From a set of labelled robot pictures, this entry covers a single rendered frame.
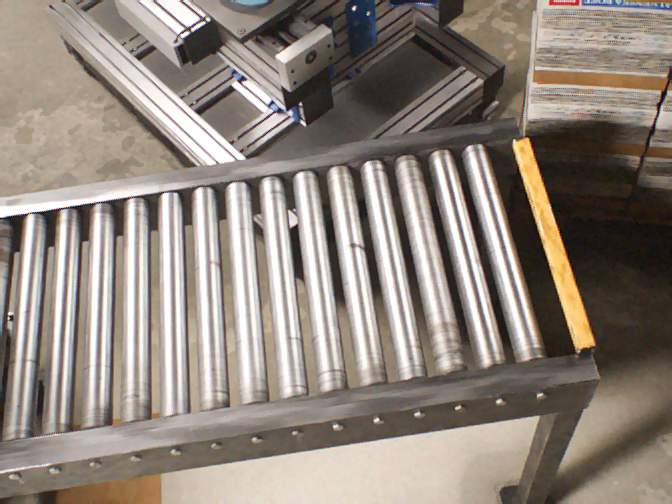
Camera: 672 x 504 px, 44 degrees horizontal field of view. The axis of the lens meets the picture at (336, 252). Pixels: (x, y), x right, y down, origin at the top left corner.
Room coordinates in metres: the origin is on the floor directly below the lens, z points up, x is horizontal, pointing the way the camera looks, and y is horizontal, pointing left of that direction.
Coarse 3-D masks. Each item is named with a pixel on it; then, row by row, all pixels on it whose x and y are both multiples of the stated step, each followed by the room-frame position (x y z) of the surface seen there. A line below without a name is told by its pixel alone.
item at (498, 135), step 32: (448, 128) 1.02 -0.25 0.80; (480, 128) 1.01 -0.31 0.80; (512, 128) 0.99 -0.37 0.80; (256, 160) 1.02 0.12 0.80; (288, 160) 1.01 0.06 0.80; (320, 160) 1.00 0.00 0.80; (352, 160) 0.98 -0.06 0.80; (384, 160) 0.98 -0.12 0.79; (512, 160) 0.97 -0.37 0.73; (32, 192) 1.04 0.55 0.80; (64, 192) 1.03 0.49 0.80; (96, 192) 1.01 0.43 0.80; (128, 192) 1.00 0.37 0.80; (160, 192) 0.99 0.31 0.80; (224, 192) 0.98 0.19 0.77; (256, 192) 0.98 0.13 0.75; (288, 192) 0.98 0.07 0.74
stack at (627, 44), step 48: (576, 0) 1.27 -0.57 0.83; (624, 0) 1.25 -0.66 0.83; (576, 48) 1.24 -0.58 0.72; (624, 48) 1.21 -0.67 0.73; (528, 96) 1.36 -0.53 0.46; (576, 96) 1.23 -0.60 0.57; (624, 96) 1.20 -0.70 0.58; (576, 192) 1.22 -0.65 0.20; (624, 192) 1.19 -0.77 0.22; (624, 240) 1.17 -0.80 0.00
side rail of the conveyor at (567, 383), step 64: (384, 384) 0.53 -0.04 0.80; (448, 384) 0.51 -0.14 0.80; (512, 384) 0.49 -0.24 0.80; (576, 384) 0.47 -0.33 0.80; (0, 448) 0.53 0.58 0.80; (64, 448) 0.51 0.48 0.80; (128, 448) 0.49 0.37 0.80; (192, 448) 0.48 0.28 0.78; (256, 448) 0.48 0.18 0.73; (320, 448) 0.48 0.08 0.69
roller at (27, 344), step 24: (24, 240) 0.93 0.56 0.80; (48, 240) 0.94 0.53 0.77; (24, 264) 0.88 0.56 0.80; (24, 288) 0.82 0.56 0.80; (24, 312) 0.77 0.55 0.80; (24, 336) 0.73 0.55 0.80; (24, 360) 0.68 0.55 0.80; (24, 384) 0.64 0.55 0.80; (24, 408) 0.59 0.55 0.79; (24, 432) 0.55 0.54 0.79
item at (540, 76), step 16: (528, 80) 1.48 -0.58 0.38; (544, 80) 1.26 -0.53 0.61; (560, 80) 1.25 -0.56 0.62; (576, 80) 1.24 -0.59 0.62; (592, 80) 1.23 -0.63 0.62; (608, 80) 1.22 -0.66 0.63; (624, 80) 1.21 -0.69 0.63; (640, 80) 1.20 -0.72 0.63; (656, 80) 1.19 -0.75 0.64; (544, 144) 1.25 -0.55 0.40; (560, 144) 1.24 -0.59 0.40; (576, 144) 1.23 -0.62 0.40; (592, 144) 1.22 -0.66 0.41; (608, 144) 1.20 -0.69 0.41; (624, 144) 1.19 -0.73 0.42; (608, 208) 1.19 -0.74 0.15; (640, 208) 1.16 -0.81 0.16; (656, 208) 1.15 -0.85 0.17
